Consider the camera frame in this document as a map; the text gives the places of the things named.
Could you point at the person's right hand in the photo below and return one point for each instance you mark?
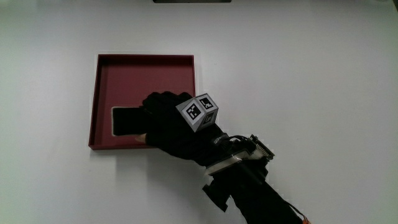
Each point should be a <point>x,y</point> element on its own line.
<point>174,133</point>

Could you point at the black eraser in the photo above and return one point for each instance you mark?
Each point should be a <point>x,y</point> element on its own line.
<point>129,121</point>

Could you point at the dark red tray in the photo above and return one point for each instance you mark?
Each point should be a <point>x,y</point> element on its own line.
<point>130,81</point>

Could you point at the dark monitor base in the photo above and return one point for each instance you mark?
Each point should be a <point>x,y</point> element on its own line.
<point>191,1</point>

